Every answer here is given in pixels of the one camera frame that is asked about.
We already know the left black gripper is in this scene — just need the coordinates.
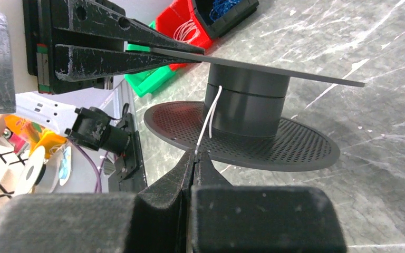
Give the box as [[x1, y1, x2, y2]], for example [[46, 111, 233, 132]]
[[22, 1, 205, 94]]

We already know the blue cable coil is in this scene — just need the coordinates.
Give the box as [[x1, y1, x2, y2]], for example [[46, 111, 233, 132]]
[[209, 0, 242, 22]]

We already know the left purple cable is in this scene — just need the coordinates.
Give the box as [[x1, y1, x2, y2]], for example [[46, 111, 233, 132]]
[[73, 143, 111, 194]]

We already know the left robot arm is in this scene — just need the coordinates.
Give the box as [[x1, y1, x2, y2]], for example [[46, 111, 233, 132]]
[[16, 1, 205, 154]]

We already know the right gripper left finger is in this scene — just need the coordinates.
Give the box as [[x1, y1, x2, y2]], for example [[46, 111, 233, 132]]
[[0, 149, 195, 252]]

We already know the thin white cable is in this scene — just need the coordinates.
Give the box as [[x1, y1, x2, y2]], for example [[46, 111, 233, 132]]
[[195, 85, 223, 156]]

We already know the green bin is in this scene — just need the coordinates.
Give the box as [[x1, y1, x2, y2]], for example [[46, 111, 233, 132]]
[[124, 21, 177, 98]]

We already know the red bin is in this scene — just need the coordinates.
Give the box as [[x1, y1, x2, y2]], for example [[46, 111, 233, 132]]
[[155, 0, 214, 71]]

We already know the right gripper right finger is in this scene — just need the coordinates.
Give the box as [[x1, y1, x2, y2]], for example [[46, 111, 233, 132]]
[[190, 152, 347, 252]]

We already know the black cable spool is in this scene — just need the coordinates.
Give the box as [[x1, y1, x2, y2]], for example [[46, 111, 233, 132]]
[[144, 48, 364, 172]]

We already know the black bin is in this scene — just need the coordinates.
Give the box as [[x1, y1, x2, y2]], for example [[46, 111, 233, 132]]
[[189, 0, 259, 40]]

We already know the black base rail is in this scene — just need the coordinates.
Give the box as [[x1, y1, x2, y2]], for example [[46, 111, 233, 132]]
[[108, 113, 148, 193]]

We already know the white cable coil in bin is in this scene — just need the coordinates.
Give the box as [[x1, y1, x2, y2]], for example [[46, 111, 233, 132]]
[[173, 19, 200, 45]]

